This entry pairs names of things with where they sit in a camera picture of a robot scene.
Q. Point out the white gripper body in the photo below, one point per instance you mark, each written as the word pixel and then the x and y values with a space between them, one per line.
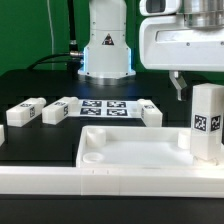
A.
pixel 165 43

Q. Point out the white desk top tray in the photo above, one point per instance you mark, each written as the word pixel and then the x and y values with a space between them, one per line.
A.
pixel 139 147

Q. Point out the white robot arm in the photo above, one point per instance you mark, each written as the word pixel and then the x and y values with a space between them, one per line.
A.
pixel 107 58

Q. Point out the white fiducial marker sheet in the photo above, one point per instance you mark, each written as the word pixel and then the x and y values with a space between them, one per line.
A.
pixel 106 109

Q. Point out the white block left edge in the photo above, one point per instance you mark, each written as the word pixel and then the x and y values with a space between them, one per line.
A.
pixel 2 136

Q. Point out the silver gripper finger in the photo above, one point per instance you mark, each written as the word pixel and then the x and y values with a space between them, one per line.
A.
pixel 178 82

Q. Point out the white front fence bar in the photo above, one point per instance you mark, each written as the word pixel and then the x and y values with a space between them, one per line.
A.
pixel 200 182

